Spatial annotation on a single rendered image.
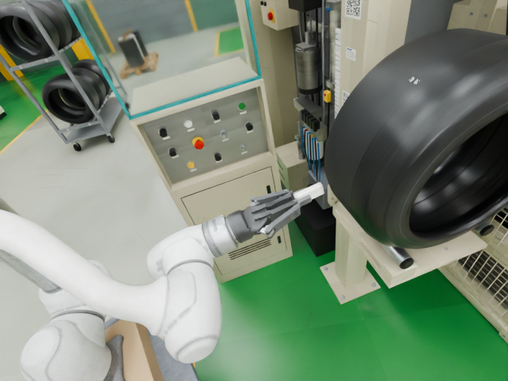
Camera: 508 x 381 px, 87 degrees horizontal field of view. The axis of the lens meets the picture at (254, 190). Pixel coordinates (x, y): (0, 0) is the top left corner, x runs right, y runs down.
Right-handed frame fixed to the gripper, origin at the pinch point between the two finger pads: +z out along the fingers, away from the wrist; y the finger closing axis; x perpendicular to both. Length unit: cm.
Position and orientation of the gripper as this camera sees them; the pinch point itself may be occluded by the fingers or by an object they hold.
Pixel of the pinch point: (308, 193)
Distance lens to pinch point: 65.7
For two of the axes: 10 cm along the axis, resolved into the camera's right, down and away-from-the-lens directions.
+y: -2.9, -6.1, 7.4
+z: 9.0, -4.3, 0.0
